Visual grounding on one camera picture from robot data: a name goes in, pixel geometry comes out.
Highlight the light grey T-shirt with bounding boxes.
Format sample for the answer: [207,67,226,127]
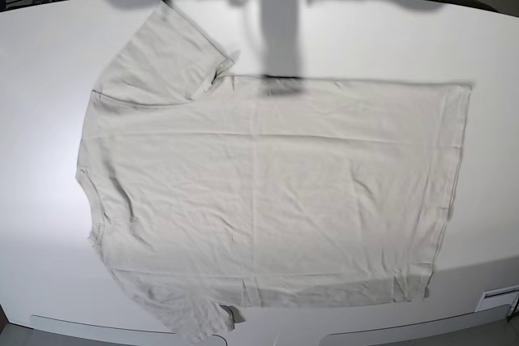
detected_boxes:
[76,0,472,342]

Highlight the white label sticker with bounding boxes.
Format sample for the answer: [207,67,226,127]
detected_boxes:
[475,285,519,312]

